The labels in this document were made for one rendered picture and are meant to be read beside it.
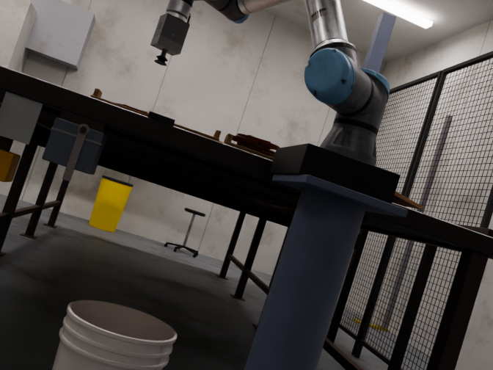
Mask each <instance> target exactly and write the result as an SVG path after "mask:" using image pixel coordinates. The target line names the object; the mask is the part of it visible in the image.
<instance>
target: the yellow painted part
mask: <svg viewBox="0 0 493 370"><path fill-rule="evenodd" d="M12 143H13V139H9V138H6V137H3V136H0V181H2V182H12V180H13V178H14V175H15V171H16V169H17V167H18V163H19V161H20V158H21V156H20V155H18V154H16V153H12V152H10V148H11V146H12Z"/></svg>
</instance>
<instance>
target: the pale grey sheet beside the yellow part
mask: <svg viewBox="0 0 493 370"><path fill-rule="evenodd" d="M42 107H43V104H42V103H40V102H37V101H33V100H31V99H28V98H25V97H23V96H20V95H16V94H14V93H11V92H7V91H6V93H5V96H4V100H3V101H2V104H1V108H0V136H3V137H6V138H9V139H13V140H15V141H18V142H22V143H24V144H27V145H29V143H30V141H31V138H32V135H33V132H34V129H35V126H36V124H37V120H38V117H39V116H40V112H41V109H42Z"/></svg>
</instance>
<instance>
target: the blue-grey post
mask: <svg viewBox="0 0 493 370"><path fill-rule="evenodd" d="M395 20H396V17H395V16H393V15H390V14H388V13H386V12H384V13H382V14H381V15H380V16H379V17H378V20H377V22H376V26H375V29H374V31H373V36H372V38H371V41H370V45H369V47H368V52H367V54H366V57H365V61H364V63H363V66H362V68H366V69H370V70H374V71H375V72H376V73H379V71H380V68H381V64H382V61H383V59H384V55H385V52H386V50H387V45H388V43H389V40H390V36H391V34H392V29H393V27H394V24H395Z"/></svg>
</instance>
